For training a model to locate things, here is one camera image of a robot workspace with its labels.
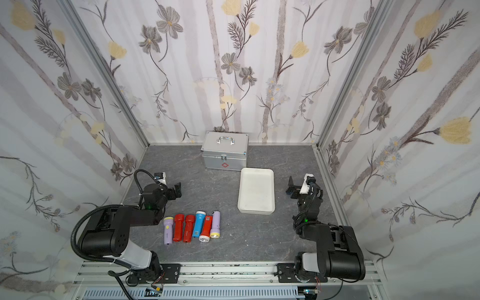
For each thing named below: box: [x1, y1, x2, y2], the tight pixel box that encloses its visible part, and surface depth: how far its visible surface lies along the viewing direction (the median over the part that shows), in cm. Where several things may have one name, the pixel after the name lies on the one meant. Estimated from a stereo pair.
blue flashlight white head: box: [192, 210, 207, 239], surface depth 88 cm
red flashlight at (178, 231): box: [173, 213, 185, 242], surface depth 86 cm
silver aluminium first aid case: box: [200, 131, 249, 172], surface depth 103 cm
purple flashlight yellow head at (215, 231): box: [210, 210, 221, 239], surface depth 86 cm
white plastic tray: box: [237, 167, 276, 215], surface depth 100 cm
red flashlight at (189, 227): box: [183, 214, 196, 243], surface depth 86 cm
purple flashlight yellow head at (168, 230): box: [163, 216, 174, 245], surface depth 84 cm
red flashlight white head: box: [198, 215, 214, 243], surface depth 86 cm
